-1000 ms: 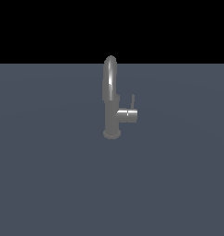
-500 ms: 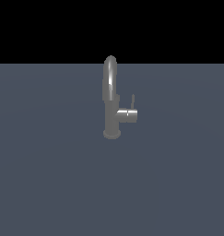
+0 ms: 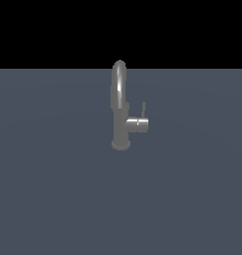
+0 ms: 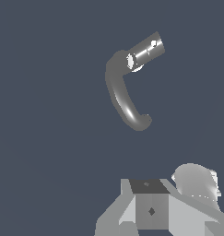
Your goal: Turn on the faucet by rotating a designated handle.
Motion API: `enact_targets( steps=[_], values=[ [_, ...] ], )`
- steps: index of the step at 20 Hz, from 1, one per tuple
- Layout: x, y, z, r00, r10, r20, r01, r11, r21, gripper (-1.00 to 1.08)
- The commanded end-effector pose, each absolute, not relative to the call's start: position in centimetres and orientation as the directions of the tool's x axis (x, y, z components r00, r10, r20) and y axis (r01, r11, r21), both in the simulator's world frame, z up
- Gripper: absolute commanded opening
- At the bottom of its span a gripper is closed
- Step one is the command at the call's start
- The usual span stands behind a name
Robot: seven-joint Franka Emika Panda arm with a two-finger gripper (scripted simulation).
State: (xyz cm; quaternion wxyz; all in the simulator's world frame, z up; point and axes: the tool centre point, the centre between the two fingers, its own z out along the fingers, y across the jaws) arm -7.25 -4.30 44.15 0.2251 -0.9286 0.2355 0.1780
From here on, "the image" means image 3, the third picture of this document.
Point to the grey metal faucet body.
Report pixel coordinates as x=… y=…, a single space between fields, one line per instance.
x=119 y=116

